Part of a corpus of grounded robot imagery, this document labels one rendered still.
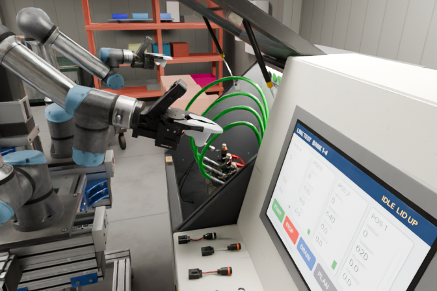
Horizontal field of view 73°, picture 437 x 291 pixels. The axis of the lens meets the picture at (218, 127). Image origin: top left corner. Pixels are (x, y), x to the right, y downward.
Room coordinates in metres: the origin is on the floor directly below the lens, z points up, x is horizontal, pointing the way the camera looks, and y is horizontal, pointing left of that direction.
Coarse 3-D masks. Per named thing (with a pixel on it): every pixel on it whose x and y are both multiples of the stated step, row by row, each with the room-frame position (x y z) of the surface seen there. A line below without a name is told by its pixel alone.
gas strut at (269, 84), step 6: (246, 24) 0.85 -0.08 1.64; (246, 30) 0.85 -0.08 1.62; (252, 36) 0.85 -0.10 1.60; (252, 42) 0.86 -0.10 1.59; (252, 48) 0.86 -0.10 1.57; (258, 48) 0.86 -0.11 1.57; (258, 54) 0.86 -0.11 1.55; (258, 60) 0.87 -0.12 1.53; (264, 66) 0.87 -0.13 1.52; (264, 72) 0.87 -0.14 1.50; (264, 78) 0.88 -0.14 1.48; (270, 78) 0.88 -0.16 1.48; (270, 84) 0.87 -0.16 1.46
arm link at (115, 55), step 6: (102, 48) 1.48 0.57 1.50; (108, 48) 1.50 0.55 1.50; (102, 54) 1.46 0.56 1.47; (108, 54) 1.47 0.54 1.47; (114, 54) 1.48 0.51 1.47; (120, 54) 1.50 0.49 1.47; (102, 60) 1.46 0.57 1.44; (108, 60) 1.47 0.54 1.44; (114, 60) 1.48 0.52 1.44; (120, 60) 1.50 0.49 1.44
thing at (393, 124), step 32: (288, 64) 0.84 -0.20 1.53; (320, 64) 0.71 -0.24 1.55; (352, 64) 0.71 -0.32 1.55; (384, 64) 0.71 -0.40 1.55; (288, 96) 0.78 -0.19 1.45; (320, 96) 0.64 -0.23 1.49; (352, 96) 0.55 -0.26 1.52; (384, 96) 0.48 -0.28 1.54; (416, 96) 0.43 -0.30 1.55; (352, 128) 0.51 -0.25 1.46; (384, 128) 0.45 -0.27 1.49; (416, 128) 0.40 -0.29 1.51; (256, 160) 0.83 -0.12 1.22; (416, 160) 0.37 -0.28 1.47; (256, 192) 0.77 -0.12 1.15; (256, 224) 0.71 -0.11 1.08; (256, 256) 0.65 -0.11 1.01; (288, 288) 0.49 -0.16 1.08
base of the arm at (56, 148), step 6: (54, 138) 1.22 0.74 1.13; (60, 138) 1.21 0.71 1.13; (66, 138) 1.22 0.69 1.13; (72, 138) 1.24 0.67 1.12; (54, 144) 1.21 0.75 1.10; (60, 144) 1.21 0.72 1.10; (66, 144) 1.22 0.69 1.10; (72, 144) 1.23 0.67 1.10; (54, 150) 1.22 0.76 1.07; (60, 150) 1.20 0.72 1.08; (66, 150) 1.21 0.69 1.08; (72, 150) 1.22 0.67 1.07; (54, 156) 1.20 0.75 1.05; (60, 156) 1.20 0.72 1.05; (66, 156) 1.20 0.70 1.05
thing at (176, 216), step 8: (168, 168) 1.26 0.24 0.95; (168, 176) 1.19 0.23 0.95; (168, 184) 1.12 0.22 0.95; (176, 184) 1.12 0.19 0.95; (168, 192) 1.06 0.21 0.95; (176, 192) 1.06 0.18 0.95; (168, 200) 1.11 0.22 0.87; (176, 200) 1.00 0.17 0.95; (176, 208) 0.95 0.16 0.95; (176, 216) 0.90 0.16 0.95; (176, 224) 0.86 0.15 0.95
